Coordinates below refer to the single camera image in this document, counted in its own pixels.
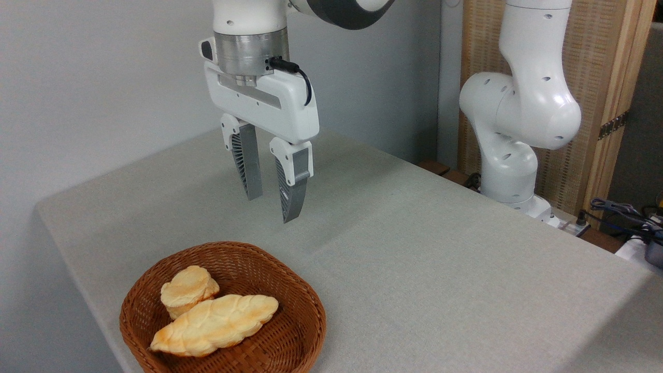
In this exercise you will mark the wooden folding screen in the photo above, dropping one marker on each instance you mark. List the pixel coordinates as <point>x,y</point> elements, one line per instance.
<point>595,46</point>

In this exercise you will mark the brown wicker basket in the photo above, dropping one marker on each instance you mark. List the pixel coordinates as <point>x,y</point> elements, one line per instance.
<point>290,331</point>

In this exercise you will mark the metal screen hinge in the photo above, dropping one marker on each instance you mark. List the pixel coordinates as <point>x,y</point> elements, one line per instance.
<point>614,125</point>

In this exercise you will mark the long braided bread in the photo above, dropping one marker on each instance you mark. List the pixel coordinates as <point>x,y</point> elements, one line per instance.
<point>215,324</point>

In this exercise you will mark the white bracket with black face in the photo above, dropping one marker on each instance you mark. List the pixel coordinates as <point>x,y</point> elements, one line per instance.
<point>207,51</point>

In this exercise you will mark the round bread roll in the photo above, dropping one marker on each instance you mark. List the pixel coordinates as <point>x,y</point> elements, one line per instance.
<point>187,287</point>

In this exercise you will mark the brown wooden base board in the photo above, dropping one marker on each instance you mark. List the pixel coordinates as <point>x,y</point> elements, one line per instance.
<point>435,167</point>

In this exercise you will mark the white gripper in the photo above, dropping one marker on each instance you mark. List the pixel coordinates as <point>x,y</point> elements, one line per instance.
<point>269,106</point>

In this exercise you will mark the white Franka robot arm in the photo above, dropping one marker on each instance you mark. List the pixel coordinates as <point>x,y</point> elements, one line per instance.
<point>533,103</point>

